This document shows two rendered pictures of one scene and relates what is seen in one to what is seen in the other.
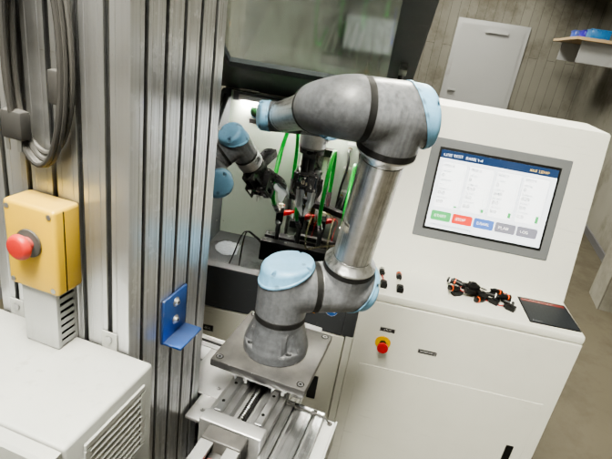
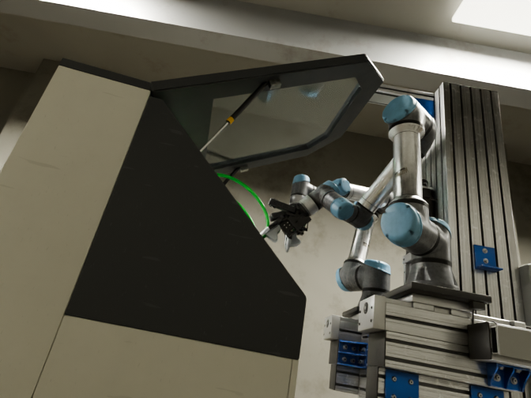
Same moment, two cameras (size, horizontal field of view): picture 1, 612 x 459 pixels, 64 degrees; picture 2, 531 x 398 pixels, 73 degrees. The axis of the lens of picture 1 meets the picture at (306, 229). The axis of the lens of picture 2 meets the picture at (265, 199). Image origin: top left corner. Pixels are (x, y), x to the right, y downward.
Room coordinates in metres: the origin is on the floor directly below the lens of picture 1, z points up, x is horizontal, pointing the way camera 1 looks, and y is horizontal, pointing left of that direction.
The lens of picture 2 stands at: (1.85, 1.41, 0.77)
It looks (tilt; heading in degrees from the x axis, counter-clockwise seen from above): 24 degrees up; 256
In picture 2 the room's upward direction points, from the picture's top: 11 degrees clockwise
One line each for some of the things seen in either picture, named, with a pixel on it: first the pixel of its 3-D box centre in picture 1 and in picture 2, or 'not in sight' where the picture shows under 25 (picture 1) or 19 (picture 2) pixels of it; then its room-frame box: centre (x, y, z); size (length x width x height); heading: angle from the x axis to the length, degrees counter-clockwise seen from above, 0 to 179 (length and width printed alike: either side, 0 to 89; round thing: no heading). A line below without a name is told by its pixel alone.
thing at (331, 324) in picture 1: (257, 292); not in sight; (1.44, 0.13, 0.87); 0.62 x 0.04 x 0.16; 84
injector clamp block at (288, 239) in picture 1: (304, 260); not in sight; (1.66, -0.01, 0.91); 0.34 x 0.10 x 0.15; 84
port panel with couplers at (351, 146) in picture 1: (355, 174); not in sight; (1.91, -0.16, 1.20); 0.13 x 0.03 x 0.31; 84
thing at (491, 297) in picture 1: (481, 290); not in sight; (1.45, -0.61, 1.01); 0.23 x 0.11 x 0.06; 84
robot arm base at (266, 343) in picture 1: (278, 328); (375, 302); (0.94, 0.03, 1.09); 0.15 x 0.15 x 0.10
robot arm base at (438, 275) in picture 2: not in sight; (431, 279); (1.06, 0.51, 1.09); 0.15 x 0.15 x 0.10
